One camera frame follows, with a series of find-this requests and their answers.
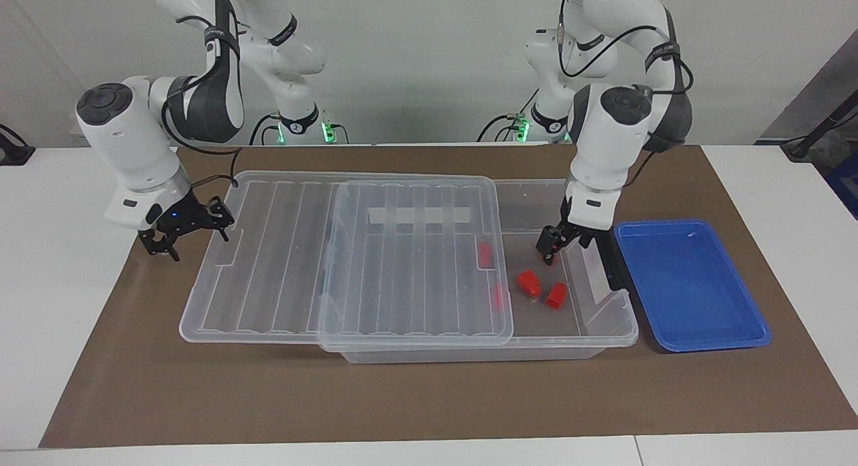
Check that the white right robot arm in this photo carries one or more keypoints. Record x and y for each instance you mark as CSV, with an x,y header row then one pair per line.
x,y
127,137

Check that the black box latch clip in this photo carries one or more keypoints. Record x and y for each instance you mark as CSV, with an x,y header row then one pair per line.
x,y
615,268

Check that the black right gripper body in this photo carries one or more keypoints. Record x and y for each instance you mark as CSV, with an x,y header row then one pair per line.
x,y
181,218

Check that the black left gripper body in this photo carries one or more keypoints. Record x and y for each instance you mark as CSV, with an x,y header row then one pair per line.
x,y
566,235

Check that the clear plastic storage box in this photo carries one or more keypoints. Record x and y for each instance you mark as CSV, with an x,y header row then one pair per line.
x,y
536,318

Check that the blue plastic tray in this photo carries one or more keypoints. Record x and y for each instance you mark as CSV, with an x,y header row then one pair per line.
x,y
684,285

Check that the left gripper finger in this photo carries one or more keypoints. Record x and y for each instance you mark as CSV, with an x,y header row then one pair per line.
x,y
547,253
586,241

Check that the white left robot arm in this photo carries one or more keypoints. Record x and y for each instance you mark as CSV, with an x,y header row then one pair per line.
x,y
606,144

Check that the black clamp stand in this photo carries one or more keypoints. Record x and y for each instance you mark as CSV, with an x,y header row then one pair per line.
x,y
13,154

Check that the clear plastic box lid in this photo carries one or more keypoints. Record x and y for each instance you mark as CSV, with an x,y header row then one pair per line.
x,y
281,265

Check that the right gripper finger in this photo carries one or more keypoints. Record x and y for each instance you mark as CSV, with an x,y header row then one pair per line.
x,y
167,250
224,232

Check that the blue crate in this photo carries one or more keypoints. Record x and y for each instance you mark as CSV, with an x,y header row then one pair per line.
x,y
846,184

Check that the brown table mat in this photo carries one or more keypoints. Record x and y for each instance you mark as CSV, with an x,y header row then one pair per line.
x,y
201,385

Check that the black tripod stand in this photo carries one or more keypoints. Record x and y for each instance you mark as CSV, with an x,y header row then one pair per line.
x,y
814,136

